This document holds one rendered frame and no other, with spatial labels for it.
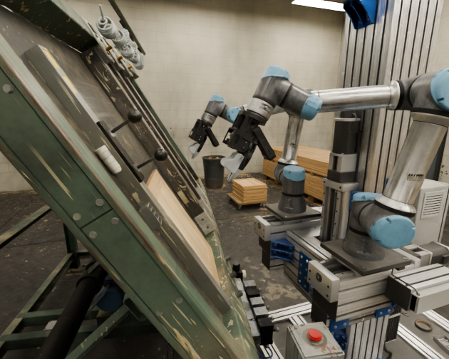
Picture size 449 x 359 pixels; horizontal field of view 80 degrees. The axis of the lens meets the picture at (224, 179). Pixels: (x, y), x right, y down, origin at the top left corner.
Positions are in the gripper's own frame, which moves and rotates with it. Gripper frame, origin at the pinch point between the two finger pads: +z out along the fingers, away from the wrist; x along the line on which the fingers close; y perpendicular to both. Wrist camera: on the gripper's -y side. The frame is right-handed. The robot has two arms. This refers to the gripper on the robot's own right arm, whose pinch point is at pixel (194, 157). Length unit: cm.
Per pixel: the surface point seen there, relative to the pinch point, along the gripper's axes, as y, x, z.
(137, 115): 37, 70, -7
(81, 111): 50, 63, -1
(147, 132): 28.0, 3.9, -1.3
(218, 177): -166, -377, 34
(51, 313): 31, -47, 145
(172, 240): 13, 67, 23
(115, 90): 49, 2, -13
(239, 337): -15, 82, 39
